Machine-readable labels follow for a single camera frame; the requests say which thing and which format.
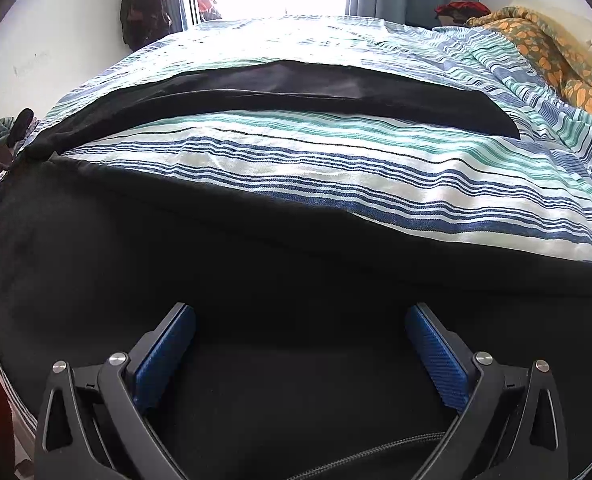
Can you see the orange floral blanket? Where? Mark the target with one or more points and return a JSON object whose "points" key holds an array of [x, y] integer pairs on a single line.
{"points": [[550, 50]]}

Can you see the black pants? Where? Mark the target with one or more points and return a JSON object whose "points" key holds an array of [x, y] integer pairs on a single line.
{"points": [[276, 320]]}

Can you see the red cloth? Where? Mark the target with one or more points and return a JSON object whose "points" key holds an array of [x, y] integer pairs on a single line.
{"points": [[460, 9]]}

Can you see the colourful clothes pile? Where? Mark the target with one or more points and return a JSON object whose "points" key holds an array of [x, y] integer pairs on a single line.
{"points": [[207, 6]]}

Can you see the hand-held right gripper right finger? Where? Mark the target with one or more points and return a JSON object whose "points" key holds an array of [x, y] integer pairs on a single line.
{"points": [[438, 355]]}

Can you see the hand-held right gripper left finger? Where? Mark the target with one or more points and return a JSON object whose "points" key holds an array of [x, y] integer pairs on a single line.
{"points": [[163, 355]]}

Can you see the striped bed sheet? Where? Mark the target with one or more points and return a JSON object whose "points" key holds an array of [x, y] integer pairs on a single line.
{"points": [[326, 160]]}

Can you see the dark hanging clothes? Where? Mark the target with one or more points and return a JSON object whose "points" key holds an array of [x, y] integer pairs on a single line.
{"points": [[143, 5]]}

